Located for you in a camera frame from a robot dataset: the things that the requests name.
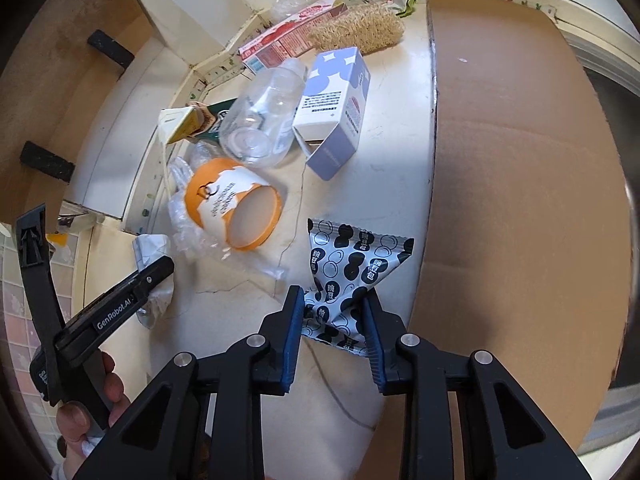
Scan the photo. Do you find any clear plastic bottle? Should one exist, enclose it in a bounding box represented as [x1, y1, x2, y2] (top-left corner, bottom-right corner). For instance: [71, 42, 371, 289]
[219, 57, 308, 168]

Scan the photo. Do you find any black dotted white snack packet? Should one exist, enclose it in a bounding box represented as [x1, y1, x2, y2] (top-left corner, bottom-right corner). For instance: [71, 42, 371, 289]
[302, 217, 416, 357]

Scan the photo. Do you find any brown cardboard sheet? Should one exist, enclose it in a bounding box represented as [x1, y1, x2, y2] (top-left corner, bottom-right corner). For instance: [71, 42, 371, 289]
[410, 0, 632, 453]

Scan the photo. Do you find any orange paper cup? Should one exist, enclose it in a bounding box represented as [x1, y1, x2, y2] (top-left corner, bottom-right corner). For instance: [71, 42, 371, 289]
[184, 157, 285, 251]

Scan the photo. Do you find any wooden cabinet with black handles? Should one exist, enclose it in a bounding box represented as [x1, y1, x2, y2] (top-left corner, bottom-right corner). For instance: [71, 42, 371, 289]
[0, 0, 168, 223]

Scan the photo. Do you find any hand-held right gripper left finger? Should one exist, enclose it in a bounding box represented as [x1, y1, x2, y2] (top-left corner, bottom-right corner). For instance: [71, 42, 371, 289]
[72, 285, 307, 480]

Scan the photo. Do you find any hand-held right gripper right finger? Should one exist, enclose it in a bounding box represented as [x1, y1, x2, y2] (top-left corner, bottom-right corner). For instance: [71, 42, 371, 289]
[361, 295, 593, 480]

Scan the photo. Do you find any red and white carton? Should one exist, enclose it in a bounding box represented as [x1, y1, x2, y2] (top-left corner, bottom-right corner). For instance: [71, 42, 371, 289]
[239, 2, 348, 76]

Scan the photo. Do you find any white and yellow atom box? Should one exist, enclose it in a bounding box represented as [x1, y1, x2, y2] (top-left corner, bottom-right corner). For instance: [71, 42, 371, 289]
[291, 46, 372, 182]

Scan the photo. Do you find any black cabinet handle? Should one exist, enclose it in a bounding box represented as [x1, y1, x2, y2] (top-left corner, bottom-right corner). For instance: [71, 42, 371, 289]
[20, 141, 76, 183]
[87, 30, 135, 67]

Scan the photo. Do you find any dark green and beige carton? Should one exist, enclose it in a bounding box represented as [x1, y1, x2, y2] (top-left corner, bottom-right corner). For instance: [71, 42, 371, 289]
[159, 101, 236, 145]

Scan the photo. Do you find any crumpled clear plastic wrapper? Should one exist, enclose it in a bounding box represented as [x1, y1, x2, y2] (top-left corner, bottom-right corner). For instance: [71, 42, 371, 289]
[270, 0, 337, 26]

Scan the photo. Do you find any beige loofah scrubber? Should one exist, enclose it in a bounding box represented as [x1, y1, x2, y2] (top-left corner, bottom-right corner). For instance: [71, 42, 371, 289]
[306, 2, 406, 56]

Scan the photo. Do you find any orange cup in plastic wrap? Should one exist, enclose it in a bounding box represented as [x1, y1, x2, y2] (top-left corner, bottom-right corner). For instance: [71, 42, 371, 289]
[167, 140, 288, 281]

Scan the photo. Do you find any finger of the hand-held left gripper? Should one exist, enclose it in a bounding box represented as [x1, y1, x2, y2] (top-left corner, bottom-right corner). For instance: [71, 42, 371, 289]
[15, 204, 66, 406]
[120, 256, 176, 311]

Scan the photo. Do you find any person's left hand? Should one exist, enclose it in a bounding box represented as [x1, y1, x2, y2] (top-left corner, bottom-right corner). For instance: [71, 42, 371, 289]
[56, 354, 126, 443]

